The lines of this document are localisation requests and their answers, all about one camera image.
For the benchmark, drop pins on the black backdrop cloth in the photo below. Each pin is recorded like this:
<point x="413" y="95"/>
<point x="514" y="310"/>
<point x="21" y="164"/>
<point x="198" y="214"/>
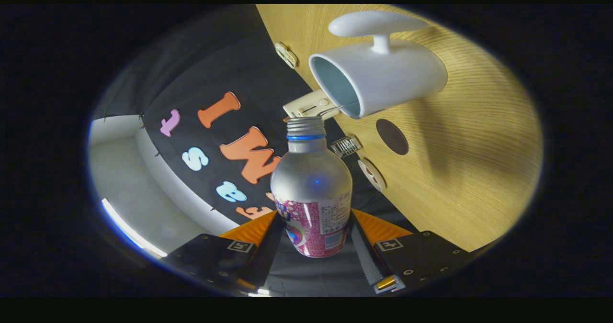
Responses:
<point x="201" y="74"/>

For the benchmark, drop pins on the white divided dish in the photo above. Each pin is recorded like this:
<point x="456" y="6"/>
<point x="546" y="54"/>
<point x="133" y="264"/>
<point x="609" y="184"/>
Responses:
<point x="286" y="55"/>

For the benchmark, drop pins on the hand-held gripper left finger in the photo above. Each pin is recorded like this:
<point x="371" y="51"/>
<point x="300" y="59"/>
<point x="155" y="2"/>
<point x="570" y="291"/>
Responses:
<point x="210" y="258"/>

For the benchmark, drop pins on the silver juice bottle pink label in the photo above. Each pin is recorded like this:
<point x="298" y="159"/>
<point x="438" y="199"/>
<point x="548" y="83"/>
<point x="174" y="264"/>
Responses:
<point x="311" y="179"/>

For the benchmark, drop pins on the white toaster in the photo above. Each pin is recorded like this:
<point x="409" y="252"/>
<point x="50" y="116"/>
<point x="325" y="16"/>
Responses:
<point x="304" y="104"/>

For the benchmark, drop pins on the white plate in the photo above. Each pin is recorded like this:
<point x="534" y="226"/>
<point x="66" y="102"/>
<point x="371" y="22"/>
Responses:
<point x="371" y="174"/>

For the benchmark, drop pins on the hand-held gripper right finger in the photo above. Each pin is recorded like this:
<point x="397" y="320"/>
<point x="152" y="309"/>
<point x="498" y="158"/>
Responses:
<point x="421" y="256"/>

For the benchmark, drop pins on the narrow ceiling light strip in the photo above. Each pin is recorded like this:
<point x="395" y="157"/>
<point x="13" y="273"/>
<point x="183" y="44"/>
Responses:
<point x="129" y="229"/>

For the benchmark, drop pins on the wooden table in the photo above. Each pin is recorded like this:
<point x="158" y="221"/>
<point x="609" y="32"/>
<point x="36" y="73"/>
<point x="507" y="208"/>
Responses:
<point x="469" y="170"/>

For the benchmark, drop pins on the dark round coaster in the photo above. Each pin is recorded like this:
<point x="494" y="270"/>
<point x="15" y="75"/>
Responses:
<point x="392" y="137"/>

